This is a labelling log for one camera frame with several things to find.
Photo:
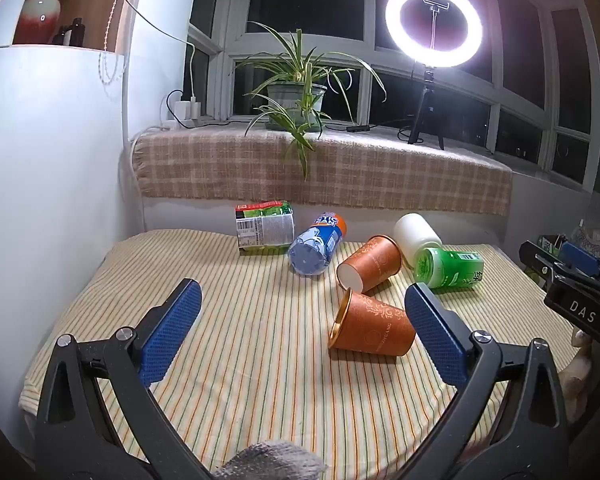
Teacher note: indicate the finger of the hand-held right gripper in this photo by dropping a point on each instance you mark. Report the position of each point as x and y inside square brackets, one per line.
[540, 260]
[580, 258]

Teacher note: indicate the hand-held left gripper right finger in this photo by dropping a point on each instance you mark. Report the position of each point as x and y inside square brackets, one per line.
[437, 335]

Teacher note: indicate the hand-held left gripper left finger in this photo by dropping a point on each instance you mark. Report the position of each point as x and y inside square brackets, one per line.
[172, 330]

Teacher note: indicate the orange paper cup gold inside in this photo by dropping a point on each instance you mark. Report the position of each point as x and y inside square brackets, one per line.
[375, 327]

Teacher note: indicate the orange paper cup white inside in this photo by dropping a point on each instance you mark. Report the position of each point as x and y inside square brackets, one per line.
[372, 265]

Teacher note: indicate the green box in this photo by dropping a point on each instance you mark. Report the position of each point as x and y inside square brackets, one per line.
[549, 245]

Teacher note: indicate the beige fuzzy cloth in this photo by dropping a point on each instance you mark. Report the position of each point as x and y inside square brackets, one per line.
[577, 385]

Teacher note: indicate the striped tablecloth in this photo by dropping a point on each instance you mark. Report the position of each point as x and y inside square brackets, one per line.
[260, 360]

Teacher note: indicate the black tripod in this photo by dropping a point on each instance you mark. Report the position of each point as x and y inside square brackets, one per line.
[426, 105]

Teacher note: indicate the plaid blanket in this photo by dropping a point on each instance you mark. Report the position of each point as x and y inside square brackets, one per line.
[330, 170]

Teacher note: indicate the white power strip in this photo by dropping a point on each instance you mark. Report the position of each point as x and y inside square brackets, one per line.
[180, 123]

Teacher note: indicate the white charger plug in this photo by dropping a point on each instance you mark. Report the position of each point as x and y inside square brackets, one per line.
[184, 107]

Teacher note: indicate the potted spider plant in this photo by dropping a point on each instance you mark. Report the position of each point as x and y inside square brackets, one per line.
[296, 95]

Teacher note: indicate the dark bottle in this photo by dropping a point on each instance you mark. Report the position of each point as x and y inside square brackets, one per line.
[76, 32]

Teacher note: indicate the red and white vase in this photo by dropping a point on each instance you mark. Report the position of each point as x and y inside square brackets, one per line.
[40, 15]

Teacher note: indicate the white window frame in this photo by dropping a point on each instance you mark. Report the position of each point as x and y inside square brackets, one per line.
[370, 65]

